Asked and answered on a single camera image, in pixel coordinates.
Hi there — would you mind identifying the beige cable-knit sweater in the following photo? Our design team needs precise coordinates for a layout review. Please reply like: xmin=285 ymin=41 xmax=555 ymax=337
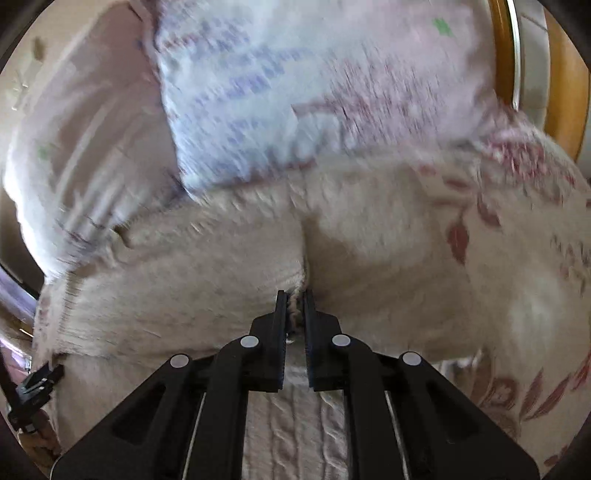
xmin=32 ymin=151 xmax=486 ymax=480

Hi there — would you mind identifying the floral bed sheet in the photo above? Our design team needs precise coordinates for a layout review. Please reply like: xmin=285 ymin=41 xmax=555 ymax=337
xmin=419 ymin=111 xmax=590 ymax=474

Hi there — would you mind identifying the lilac pillow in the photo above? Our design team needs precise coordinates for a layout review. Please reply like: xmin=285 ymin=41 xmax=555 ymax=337
xmin=3 ymin=2 xmax=183 ymax=280

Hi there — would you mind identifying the blue floral pillow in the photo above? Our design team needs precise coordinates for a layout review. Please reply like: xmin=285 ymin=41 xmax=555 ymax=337
xmin=133 ymin=1 xmax=501 ymax=195

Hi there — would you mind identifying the wooden bed headboard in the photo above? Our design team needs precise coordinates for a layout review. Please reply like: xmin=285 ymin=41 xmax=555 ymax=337
xmin=484 ymin=1 xmax=590 ymax=177

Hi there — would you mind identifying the white wall switch plate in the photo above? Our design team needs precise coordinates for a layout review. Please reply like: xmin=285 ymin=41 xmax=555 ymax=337
xmin=10 ymin=36 xmax=47 ymax=111

